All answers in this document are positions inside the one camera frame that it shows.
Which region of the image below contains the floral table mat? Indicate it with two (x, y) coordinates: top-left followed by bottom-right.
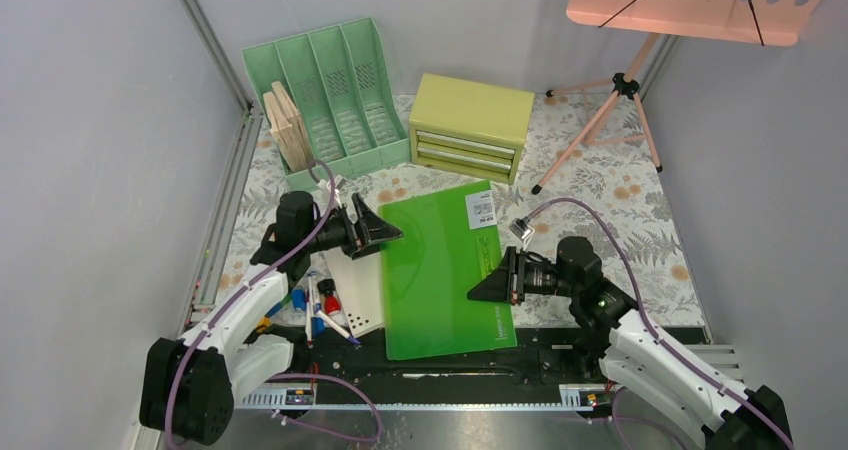
(215, 94), (707, 328)

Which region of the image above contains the yellow-green drawer cabinet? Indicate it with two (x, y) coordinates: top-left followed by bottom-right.
(408, 73), (535, 184)

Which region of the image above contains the pink music stand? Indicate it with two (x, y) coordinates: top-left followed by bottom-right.
(531, 0), (822, 195)

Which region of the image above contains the red black stamp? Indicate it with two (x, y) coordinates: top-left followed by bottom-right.
(317, 278), (342, 316)

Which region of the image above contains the green Treehouse book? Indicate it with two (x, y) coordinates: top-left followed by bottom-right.
(263, 92), (307, 173)

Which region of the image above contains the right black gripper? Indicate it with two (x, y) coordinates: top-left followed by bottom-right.
(467, 246), (579, 305)

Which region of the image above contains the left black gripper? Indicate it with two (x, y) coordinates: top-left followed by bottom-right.
(303, 193), (403, 260)

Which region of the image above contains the white blue marker pen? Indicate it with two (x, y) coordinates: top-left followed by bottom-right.
(315, 310), (361, 345)

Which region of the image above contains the small blue cap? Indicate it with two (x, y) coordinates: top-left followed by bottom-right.
(290, 288), (308, 312)

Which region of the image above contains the blue block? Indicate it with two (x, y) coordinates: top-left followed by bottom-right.
(265, 302), (284, 318)

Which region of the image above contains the white perforated board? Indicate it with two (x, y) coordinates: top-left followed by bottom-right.
(324, 249), (385, 339)

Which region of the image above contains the aluminium rail frame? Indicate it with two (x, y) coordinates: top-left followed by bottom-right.
(124, 0), (244, 417)

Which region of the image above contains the green clip file folder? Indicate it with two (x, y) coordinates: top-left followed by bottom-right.
(378, 181), (517, 361)

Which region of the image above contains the mint green file organizer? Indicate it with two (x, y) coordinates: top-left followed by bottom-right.
(242, 17), (411, 179)

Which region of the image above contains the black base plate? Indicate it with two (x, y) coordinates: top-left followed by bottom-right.
(182, 324), (710, 407)

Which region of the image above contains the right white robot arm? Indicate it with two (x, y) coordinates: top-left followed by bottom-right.
(467, 237), (793, 449)

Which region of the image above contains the purple cartoon book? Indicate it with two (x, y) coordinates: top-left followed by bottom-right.
(271, 81), (314, 164)

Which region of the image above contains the white red marker pen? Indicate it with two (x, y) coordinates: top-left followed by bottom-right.
(305, 271), (316, 348)

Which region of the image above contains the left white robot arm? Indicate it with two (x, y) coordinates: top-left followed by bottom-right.
(139, 191), (403, 445)

